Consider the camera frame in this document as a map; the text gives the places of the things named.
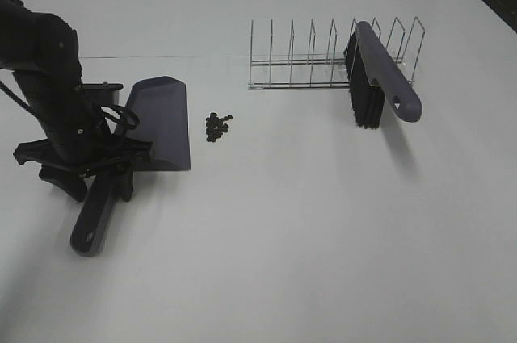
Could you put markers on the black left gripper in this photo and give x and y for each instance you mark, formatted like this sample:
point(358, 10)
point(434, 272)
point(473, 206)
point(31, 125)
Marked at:
point(80, 139)

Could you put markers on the grey plastic dustpan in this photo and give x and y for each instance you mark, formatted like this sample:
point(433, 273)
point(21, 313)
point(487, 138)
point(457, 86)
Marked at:
point(161, 105)

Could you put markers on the pile of coffee beans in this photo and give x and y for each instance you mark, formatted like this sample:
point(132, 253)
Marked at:
point(216, 126)

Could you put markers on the grey hand brush black bristles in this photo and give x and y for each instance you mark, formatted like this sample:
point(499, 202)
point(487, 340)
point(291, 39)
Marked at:
point(375, 80)

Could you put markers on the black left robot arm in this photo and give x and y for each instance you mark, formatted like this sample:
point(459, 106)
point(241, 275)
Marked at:
point(38, 43)

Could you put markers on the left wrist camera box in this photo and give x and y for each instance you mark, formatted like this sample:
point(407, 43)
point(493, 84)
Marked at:
point(101, 94)

